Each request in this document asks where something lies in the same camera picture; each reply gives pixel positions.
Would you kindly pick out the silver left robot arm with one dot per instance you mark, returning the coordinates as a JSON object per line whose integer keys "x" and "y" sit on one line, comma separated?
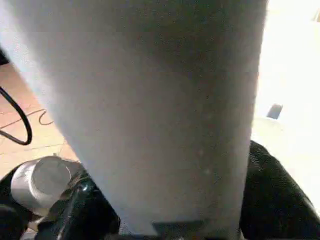
{"x": 40, "y": 182}

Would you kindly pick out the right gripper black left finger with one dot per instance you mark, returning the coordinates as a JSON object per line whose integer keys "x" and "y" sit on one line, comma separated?
{"x": 80, "y": 212}

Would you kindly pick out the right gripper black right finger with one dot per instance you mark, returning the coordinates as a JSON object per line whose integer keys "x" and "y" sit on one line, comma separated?
{"x": 277, "y": 200}

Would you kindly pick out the white plastic table leg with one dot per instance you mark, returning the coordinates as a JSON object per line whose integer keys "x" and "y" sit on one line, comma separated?
{"x": 150, "y": 100}

